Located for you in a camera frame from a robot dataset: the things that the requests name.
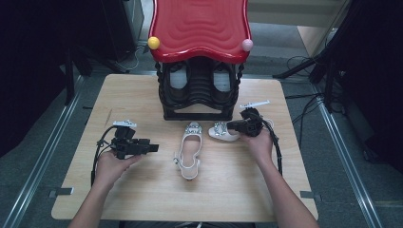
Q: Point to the dark curtain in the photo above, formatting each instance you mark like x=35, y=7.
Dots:
x=28, y=63
x=377, y=79

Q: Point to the red and black shoe rack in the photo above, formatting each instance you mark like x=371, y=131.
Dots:
x=199, y=31

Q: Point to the black stand legs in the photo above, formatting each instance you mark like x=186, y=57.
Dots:
x=69, y=79

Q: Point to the metal floor rail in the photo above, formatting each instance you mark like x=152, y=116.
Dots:
x=41, y=158
x=348, y=164

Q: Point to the black tripod stand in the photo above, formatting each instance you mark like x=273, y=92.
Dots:
x=316, y=68

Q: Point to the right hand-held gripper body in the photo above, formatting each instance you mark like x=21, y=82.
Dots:
x=253, y=123

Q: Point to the person's left hand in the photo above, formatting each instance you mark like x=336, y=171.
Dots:
x=109, y=167

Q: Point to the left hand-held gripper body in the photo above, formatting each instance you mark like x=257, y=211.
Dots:
x=125, y=142

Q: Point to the person's right hand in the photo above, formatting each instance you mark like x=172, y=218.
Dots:
x=261, y=147

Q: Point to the black leather shoe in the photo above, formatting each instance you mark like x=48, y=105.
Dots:
x=221, y=80
x=179, y=79

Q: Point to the grey table bracket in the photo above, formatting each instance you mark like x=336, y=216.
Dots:
x=61, y=191
x=310, y=195

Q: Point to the beige board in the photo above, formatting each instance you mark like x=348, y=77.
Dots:
x=313, y=39

